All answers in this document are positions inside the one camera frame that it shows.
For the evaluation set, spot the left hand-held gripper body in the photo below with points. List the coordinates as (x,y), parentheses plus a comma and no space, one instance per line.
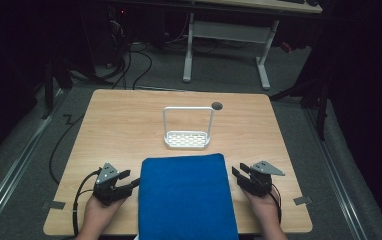
(107,191)

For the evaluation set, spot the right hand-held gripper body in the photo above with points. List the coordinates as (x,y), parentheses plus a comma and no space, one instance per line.
(260,183)

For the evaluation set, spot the blue towel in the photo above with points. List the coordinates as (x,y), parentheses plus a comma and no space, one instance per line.
(185,196)

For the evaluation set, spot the white plastic towel rack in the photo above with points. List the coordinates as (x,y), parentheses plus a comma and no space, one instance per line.
(186,139)

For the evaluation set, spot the person's left hand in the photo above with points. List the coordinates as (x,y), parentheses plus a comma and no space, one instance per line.
(98,213)

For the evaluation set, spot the person's right hand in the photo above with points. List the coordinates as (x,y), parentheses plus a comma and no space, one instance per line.
(268,208)

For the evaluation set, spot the grey tape piece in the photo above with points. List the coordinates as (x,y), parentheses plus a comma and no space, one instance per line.
(302,200)
(56,205)

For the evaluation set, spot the round grey table grommet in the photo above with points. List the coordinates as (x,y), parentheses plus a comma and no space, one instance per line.
(217,106)

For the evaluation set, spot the black metal stand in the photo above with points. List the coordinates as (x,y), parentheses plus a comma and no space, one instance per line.
(315,96)
(50,86)

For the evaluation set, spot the white-framed wooden desk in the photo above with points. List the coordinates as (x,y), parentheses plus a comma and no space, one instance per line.
(229,31)

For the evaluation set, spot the metal floor rail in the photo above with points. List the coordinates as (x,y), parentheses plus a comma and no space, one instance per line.
(15,166)
(335,176)

